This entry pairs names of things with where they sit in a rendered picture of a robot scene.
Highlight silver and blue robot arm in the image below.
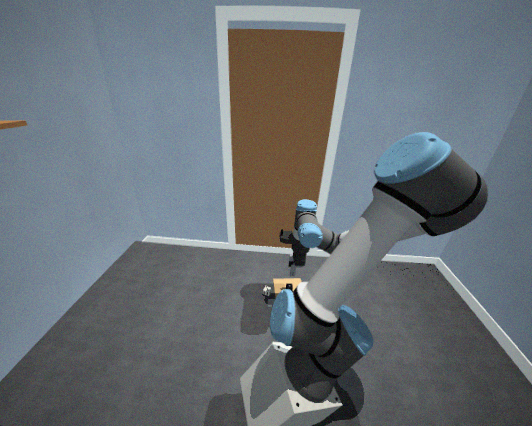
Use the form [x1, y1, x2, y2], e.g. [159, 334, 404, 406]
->
[270, 132, 488, 403]

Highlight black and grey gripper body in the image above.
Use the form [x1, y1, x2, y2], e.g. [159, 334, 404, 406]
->
[280, 228, 310, 266]

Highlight peach flat square mat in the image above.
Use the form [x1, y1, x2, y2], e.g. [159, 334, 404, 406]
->
[273, 278, 301, 299]

